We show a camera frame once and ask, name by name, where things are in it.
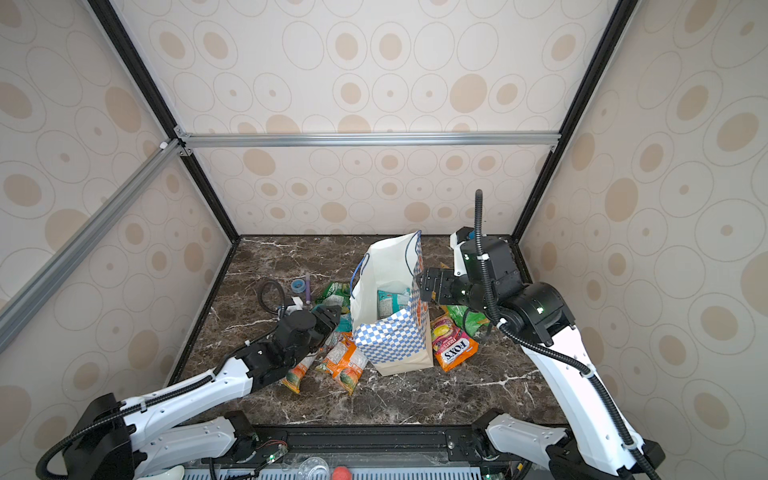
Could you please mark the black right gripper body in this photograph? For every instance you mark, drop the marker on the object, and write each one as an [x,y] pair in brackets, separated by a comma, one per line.
[449,289]

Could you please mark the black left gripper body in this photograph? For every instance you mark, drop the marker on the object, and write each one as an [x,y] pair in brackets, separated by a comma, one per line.
[323,326]

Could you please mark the green white small snack pack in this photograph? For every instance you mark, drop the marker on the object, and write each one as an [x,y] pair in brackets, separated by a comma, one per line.
[335,294]

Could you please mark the orange white snack pack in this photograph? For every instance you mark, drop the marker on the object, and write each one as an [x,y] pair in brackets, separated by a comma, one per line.
[345,363]
[294,377]

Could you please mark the green corn snack bag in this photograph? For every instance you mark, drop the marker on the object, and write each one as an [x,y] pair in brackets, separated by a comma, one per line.
[475,324]

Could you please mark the blue checkered paper bag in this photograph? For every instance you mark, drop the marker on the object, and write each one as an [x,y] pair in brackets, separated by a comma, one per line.
[400,343]

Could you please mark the orange Foxs candy bag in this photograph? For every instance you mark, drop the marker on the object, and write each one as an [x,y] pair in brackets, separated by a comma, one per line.
[451,345]

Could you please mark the teal white snack pack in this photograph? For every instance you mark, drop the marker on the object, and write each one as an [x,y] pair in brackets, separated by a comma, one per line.
[345,324]

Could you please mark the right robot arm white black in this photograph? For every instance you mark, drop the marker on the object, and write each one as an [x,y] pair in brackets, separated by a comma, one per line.
[598,441]

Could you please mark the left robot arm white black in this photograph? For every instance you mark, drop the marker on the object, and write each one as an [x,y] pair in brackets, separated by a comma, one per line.
[146,434]

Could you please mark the teal snack pack in bag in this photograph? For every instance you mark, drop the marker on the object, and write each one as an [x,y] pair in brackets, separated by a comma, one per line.
[389,303]

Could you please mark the blue tape roll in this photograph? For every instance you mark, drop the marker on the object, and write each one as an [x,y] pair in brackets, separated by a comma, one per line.
[298,286]

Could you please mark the clear plastic cup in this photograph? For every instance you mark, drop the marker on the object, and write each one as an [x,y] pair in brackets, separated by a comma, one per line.
[313,468]

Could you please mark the red emergency button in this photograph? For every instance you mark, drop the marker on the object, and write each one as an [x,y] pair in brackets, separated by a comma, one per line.
[341,473]

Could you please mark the aluminium rail back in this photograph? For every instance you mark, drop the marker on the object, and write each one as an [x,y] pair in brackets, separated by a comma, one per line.
[375,139]

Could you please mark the aluminium rail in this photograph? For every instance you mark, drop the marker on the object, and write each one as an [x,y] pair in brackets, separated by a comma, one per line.
[375,139]
[28,301]

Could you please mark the aluminium rail left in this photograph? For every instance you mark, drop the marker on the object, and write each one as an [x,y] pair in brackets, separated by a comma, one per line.
[28,301]

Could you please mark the black corner frame post right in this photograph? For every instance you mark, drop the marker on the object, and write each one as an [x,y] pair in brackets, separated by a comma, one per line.
[606,47]

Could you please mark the black corner frame post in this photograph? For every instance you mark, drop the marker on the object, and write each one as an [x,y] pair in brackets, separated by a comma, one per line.
[107,17]
[606,47]

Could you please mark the black corner frame post left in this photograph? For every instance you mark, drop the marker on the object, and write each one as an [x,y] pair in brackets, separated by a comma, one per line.
[107,17]

